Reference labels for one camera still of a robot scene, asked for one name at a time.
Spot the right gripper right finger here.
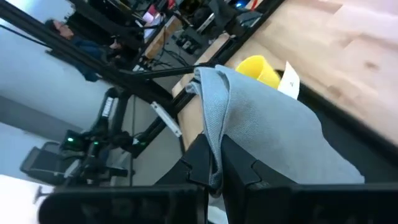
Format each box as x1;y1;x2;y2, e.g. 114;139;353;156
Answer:
220;135;296;224

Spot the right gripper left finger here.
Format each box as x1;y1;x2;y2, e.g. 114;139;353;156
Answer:
155;133;215;188

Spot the grey cloth napkin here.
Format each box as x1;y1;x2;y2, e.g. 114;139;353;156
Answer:
185;61;365;224

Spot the yellow plastic cup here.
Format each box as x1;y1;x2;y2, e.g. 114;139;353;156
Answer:
235;55;282;90

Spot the black plastic tray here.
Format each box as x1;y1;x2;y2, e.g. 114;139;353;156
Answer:
276;70;398;184

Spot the wooden desk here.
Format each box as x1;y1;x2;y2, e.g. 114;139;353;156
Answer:
144;17;183;60

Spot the grey office chair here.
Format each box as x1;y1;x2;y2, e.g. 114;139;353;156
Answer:
20;141;74;185

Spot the person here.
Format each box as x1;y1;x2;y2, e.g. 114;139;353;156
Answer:
43;18;125;83

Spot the black aluminium table frame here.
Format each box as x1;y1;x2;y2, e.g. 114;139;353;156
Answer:
0;0;287;159

